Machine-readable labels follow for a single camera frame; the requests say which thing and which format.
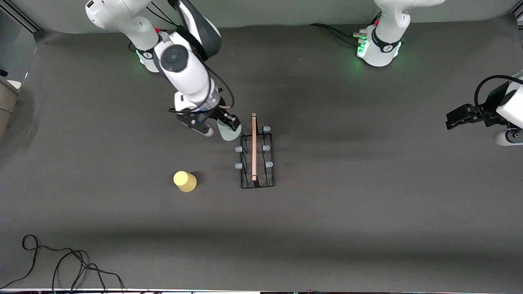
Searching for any pale green plastic cup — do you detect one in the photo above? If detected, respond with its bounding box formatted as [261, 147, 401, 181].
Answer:
[217, 120, 242, 142]

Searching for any black wire cup holder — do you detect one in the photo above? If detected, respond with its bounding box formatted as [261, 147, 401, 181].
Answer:
[235, 113, 277, 189]

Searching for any yellow plastic cup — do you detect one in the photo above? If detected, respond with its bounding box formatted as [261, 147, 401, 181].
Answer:
[173, 171, 197, 193]

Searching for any dark grey table cover sheet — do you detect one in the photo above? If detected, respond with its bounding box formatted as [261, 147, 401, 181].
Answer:
[0, 14, 523, 291]

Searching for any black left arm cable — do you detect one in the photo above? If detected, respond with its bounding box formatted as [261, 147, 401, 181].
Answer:
[474, 75, 523, 119]

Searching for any black right base cable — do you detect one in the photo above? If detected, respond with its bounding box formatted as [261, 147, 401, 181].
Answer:
[130, 2, 181, 52]

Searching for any black base cable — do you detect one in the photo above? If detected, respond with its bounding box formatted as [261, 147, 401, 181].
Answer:
[130, 2, 181, 52]
[308, 23, 364, 45]

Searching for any black left base cable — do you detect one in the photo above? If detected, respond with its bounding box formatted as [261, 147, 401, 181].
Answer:
[308, 23, 364, 45]

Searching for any black frame rail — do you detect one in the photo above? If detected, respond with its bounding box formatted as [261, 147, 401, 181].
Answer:
[16, 9, 44, 33]

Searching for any loose thin black cable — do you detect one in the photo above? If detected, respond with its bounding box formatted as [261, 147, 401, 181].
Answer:
[0, 234, 125, 293]

